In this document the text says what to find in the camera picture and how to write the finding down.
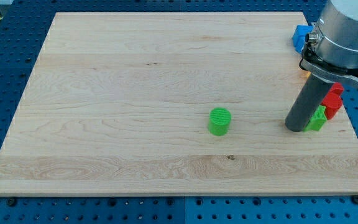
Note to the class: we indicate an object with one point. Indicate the red block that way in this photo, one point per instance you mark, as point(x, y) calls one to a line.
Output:
point(333, 101)

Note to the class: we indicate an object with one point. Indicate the light wooden board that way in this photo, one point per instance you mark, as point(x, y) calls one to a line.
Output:
point(118, 104)

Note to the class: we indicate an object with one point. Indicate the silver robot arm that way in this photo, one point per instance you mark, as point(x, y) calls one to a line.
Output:
point(330, 54)

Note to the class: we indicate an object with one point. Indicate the blue block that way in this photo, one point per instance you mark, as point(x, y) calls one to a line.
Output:
point(299, 35)

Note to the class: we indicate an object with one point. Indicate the green cylinder block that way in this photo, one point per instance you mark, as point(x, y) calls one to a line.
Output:
point(219, 121)

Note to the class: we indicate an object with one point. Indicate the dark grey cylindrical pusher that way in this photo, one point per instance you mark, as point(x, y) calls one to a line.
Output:
point(307, 102)

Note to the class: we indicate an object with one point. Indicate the green star block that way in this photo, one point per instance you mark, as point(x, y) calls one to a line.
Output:
point(317, 121)

